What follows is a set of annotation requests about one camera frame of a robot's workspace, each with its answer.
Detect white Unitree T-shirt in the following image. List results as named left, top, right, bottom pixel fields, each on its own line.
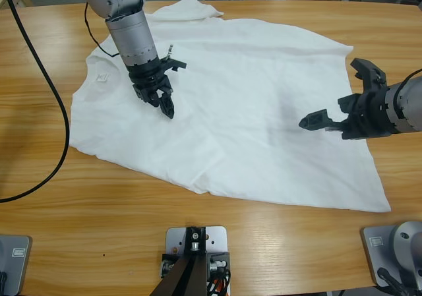
left=67, top=0, right=392, bottom=214

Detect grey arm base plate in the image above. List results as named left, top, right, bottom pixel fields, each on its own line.
left=0, top=235, right=33, bottom=296
left=360, top=221, right=422, bottom=292

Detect white mount block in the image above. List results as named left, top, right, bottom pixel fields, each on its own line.
left=160, top=225, right=231, bottom=296

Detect orange and black cables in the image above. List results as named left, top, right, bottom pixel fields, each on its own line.
left=206, top=269, right=233, bottom=296

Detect thick black cable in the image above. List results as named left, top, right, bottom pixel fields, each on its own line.
left=0, top=0, right=71, bottom=204

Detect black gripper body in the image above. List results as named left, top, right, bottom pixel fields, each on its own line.
left=338, top=90, right=402, bottom=141
left=126, top=57, right=174, bottom=107

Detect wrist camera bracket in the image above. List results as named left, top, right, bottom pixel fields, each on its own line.
left=158, top=44, right=188, bottom=73
left=349, top=57, right=387, bottom=94

